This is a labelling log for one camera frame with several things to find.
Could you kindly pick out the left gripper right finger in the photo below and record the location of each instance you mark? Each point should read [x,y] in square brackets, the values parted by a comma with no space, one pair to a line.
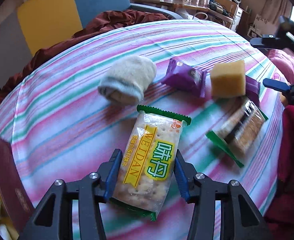
[240,218]

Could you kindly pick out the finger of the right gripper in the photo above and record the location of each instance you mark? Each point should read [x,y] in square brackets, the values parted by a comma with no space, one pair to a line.
[273,42]
[284,88]

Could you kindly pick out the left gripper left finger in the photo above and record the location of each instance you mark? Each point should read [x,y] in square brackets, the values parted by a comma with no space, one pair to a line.
[52,218]

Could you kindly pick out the Weidan cracker packet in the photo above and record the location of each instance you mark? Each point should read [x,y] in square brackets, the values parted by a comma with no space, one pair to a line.
[147,166]

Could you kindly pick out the red garment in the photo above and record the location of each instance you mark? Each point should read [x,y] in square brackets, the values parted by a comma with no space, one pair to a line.
[280,213]

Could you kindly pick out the gold metal tin box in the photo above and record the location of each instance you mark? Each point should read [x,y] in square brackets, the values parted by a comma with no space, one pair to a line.
[15,205]

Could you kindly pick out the purple snack packet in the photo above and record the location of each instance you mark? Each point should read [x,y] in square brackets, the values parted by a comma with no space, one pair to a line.
[253,90]
[186,78]

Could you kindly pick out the yellow sponge block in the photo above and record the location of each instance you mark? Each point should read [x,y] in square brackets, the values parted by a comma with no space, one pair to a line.
[228,80]

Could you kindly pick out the seaweed cracker packet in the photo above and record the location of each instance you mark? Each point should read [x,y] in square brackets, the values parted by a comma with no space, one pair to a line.
[238,133]

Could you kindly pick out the wooden desk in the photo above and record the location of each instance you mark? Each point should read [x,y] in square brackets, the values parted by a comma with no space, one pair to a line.
[172,5]

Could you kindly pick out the striped bed sheet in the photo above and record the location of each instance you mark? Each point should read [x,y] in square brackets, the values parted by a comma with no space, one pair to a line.
[59,126]

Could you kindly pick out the rolled white sock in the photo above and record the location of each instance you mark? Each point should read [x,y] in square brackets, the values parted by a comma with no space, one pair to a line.
[127,80]

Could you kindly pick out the dark red blanket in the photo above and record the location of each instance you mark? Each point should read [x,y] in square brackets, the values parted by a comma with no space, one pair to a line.
[103,23]

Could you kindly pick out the grey yellow blue headboard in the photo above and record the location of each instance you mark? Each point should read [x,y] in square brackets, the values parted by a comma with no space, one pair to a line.
[40,24]

